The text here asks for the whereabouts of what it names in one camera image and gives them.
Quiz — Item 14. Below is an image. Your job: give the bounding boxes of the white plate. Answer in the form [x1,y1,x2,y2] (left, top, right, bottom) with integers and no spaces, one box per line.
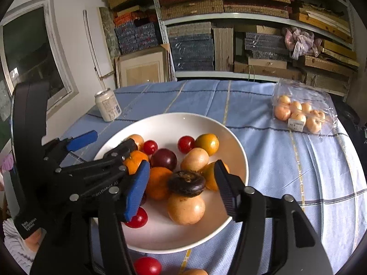
[91,112,249,254]

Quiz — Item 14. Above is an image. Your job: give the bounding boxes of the blue checked tablecloth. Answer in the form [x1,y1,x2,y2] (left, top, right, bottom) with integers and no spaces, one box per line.
[59,80,360,275]

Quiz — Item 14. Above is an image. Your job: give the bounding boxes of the orange with dark spot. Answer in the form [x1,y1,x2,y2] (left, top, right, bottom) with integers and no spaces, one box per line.
[201,162,230,192]

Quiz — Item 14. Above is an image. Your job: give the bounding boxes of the dark red plum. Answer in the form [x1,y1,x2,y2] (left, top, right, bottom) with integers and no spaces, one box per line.
[150,148,178,171]

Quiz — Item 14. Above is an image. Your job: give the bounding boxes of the orange patterned box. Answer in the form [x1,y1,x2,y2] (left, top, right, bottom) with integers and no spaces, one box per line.
[113,11,157,26]

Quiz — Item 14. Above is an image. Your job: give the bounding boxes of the pink purple cloth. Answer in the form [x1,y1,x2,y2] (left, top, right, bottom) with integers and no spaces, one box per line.
[0,153,15,174]

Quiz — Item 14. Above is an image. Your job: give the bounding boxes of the grey weathered wooden board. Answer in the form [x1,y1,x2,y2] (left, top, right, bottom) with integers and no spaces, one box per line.
[213,27,234,72]

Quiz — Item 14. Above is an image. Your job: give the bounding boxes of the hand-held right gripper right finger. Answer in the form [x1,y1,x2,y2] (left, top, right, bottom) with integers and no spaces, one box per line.
[214,159,334,275]

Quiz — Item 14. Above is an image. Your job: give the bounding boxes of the yellow green tangerine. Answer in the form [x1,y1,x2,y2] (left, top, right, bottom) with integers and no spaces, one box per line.
[195,133,220,157]

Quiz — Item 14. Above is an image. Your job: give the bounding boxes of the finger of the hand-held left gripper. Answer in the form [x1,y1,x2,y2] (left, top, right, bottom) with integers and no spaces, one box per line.
[56,138,139,178]
[43,130,98,161]

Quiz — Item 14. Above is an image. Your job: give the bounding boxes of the pink white crumpled plastic bag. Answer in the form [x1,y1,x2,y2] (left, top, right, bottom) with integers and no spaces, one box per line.
[282,26,323,61]

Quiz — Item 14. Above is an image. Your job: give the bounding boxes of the person's left hand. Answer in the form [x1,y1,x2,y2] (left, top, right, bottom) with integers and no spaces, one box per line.
[24,229,48,253]

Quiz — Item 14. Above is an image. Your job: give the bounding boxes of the pale orange peach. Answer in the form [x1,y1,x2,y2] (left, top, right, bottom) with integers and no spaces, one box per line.
[180,147,210,172]
[167,192,206,226]

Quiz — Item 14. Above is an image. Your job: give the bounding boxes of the pile of blue floral boxes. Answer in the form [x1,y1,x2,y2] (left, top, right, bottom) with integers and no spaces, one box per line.
[115,21,161,55]

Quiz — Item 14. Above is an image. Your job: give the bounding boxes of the red cherry tomato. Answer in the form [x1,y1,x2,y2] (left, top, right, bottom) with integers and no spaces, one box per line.
[142,140,158,155]
[124,206,148,229]
[177,136,196,154]
[133,257,162,275]

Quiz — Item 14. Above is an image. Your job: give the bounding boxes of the white framed window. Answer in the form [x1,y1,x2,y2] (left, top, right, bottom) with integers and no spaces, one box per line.
[0,0,79,121]

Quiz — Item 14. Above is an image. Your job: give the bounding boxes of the person's left forearm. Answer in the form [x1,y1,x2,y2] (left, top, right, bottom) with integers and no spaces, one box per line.
[3,218,32,267]

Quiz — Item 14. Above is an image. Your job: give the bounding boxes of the stack of woven tan boxes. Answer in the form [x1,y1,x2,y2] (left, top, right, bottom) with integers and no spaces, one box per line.
[159,0,291,20]

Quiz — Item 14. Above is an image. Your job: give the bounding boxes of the green marbled panel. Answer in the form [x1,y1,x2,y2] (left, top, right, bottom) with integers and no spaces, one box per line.
[99,6,121,59]

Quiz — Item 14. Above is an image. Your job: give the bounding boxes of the stack of yellow wooden boxes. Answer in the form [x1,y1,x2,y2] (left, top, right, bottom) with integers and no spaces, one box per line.
[289,0,360,92]

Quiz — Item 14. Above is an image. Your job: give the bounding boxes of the long white plastic strip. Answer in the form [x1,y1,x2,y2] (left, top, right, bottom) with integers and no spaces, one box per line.
[83,9,111,91]

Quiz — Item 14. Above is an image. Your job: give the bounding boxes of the white drink can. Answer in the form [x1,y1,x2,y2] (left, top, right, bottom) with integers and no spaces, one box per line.
[95,88,122,122]

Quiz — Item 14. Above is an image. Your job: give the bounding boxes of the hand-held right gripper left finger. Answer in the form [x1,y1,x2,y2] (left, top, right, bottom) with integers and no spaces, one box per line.
[30,160,151,275]

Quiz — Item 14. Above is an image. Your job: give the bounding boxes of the white metal shelf rack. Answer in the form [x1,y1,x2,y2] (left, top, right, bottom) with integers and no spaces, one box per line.
[150,0,356,96]

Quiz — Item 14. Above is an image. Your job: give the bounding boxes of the pale wooden picture frame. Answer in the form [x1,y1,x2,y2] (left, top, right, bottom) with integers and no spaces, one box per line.
[115,44,172,88]

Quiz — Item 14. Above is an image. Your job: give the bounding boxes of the grey blue flat boxes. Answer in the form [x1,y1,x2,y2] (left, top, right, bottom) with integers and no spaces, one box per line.
[244,31,290,61]

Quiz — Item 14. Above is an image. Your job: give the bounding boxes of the stack of dark blue boxes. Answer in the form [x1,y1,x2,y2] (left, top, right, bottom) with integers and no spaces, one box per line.
[167,33,215,72]

